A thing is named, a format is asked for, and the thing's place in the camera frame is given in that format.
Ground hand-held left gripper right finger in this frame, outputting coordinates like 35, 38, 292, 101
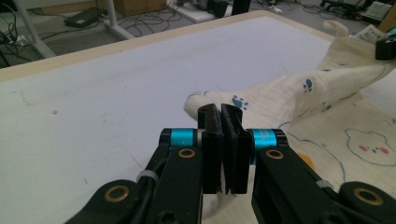
220, 104, 288, 195

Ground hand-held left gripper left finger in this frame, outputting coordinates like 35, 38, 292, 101
160, 103, 224, 194

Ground cream printed cloth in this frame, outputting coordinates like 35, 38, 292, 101
183, 20, 396, 224

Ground white grid mat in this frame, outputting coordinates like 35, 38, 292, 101
0, 15, 396, 224

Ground white floor board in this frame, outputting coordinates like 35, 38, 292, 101
168, 0, 219, 23

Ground white metal stand leg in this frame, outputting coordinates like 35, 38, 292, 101
104, 0, 136, 41
12, 0, 57, 60

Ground closed cardboard box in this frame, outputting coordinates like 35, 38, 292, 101
113, 0, 168, 17

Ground black flat device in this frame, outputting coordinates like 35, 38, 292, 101
64, 7, 108, 29

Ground loose black floor cables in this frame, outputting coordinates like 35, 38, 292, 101
116, 7, 188, 38

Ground black metal frame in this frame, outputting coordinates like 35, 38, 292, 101
231, 0, 252, 16

